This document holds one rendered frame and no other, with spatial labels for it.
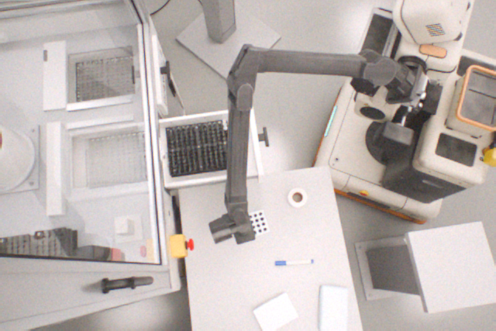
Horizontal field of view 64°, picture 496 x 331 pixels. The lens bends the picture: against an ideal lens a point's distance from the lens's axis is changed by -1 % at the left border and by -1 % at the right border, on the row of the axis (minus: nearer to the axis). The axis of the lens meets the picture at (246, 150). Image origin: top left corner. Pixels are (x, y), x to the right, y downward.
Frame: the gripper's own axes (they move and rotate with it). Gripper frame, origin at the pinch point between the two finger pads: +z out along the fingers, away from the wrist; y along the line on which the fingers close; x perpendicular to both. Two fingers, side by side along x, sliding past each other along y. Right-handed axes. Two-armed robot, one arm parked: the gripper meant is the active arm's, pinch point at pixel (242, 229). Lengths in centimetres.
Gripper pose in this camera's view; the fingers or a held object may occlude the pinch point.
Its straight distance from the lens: 143.2
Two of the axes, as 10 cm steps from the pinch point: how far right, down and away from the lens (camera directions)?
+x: 9.6, -2.6, 0.8
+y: 2.8, 9.2, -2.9
